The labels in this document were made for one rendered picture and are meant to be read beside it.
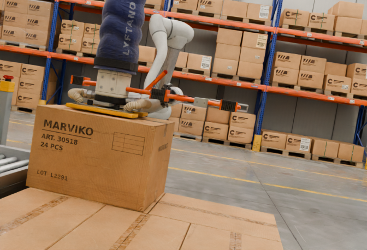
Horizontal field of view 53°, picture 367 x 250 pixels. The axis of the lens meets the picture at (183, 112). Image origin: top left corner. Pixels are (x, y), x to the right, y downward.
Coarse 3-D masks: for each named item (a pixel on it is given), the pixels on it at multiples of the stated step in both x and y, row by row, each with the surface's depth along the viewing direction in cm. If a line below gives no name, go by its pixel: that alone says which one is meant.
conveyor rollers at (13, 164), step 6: (0, 156) 228; (0, 162) 214; (6, 162) 219; (12, 162) 224; (18, 162) 218; (24, 162) 222; (0, 168) 201; (6, 168) 205; (12, 168) 210; (18, 168) 205
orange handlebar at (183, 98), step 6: (90, 84) 188; (126, 90) 185; (132, 90) 184; (138, 90) 184; (144, 90) 184; (168, 96) 182; (174, 96) 181; (180, 96) 181; (186, 96) 184; (210, 102) 178; (216, 102) 178; (240, 108) 178
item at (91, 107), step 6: (90, 102) 180; (78, 108) 177; (84, 108) 177; (90, 108) 176; (96, 108) 176; (102, 108) 177; (108, 108) 178; (114, 108) 178; (114, 114) 174; (120, 114) 174; (126, 114) 173; (132, 114) 173
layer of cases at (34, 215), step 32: (32, 192) 170; (0, 224) 131; (32, 224) 135; (64, 224) 140; (96, 224) 144; (128, 224) 150; (160, 224) 155; (192, 224) 161; (224, 224) 168; (256, 224) 175
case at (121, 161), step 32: (64, 128) 173; (96, 128) 170; (128, 128) 167; (160, 128) 173; (32, 160) 177; (64, 160) 174; (96, 160) 170; (128, 160) 167; (160, 160) 184; (64, 192) 174; (96, 192) 171; (128, 192) 168; (160, 192) 196
